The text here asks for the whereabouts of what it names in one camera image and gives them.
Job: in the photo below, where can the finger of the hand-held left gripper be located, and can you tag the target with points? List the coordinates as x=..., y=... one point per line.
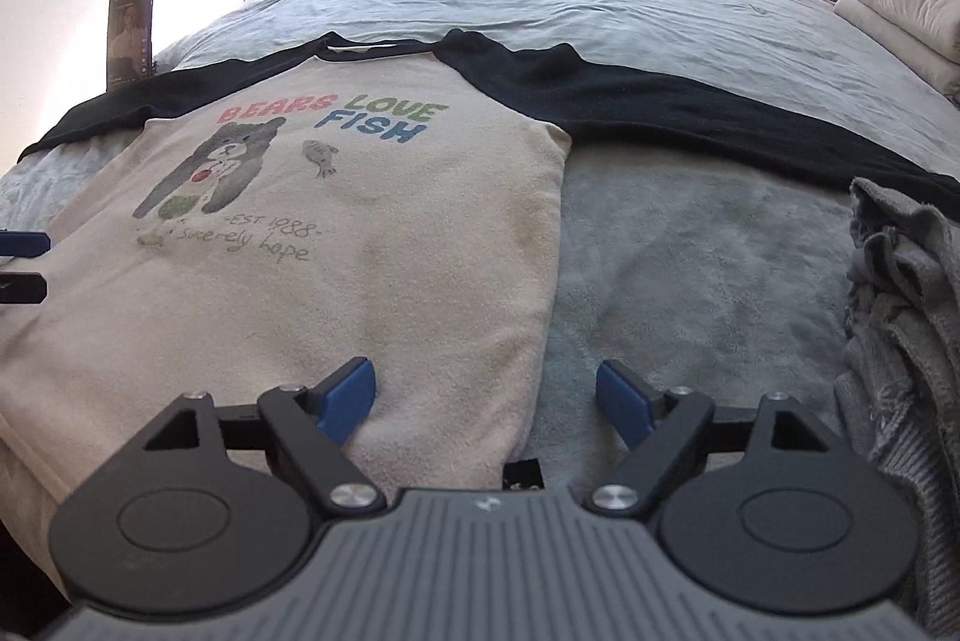
x=26, y=244
x=24, y=289

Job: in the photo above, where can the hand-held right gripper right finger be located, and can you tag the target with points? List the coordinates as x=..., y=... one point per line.
x=622, y=401

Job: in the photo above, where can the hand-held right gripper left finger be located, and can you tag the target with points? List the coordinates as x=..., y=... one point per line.
x=349, y=397

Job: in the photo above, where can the cream and black printed sweatshirt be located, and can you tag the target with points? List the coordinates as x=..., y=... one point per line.
x=412, y=251

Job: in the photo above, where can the upright black smartphone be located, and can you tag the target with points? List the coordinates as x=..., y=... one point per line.
x=132, y=38

